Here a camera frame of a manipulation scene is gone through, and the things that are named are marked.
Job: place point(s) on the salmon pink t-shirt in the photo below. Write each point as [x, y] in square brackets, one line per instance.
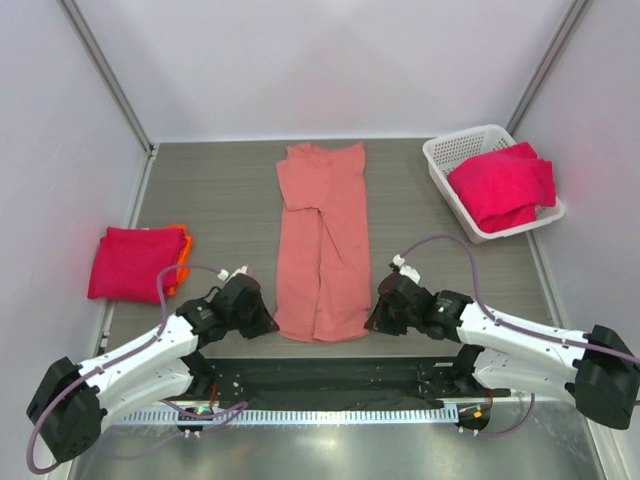
[324, 273]

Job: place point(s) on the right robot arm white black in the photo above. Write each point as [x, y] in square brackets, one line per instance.
[593, 371]

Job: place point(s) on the crimson t-shirt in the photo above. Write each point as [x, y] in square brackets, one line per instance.
[128, 261]
[502, 189]

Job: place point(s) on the crimson t-shirt in basket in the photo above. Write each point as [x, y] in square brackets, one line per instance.
[502, 189]

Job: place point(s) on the white plastic laundry basket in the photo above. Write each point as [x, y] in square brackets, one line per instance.
[446, 152]

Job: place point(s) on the right aluminium frame post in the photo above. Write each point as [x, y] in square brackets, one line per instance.
[562, 36]

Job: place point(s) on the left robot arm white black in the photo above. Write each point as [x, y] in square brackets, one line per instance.
[76, 402]

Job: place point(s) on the left aluminium frame post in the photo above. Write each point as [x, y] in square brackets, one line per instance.
[89, 42]

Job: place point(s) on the perforated aluminium rail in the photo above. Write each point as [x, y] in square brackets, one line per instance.
[163, 415]

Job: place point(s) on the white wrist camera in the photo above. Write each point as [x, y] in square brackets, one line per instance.
[399, 265]
[224, 275]

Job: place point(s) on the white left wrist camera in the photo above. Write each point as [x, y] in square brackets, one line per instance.
[224, 275]

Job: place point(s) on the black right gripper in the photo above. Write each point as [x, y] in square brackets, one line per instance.
[379, 320]

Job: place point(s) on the aluminium frame post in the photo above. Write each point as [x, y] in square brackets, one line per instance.
[89, 42]
[562, 36]

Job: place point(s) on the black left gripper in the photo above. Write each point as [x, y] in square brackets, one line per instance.
[265, 321]

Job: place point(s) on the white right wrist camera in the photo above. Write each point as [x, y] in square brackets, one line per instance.
[399, 265]

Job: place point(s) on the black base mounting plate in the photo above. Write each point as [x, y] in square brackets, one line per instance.
[422, 377]

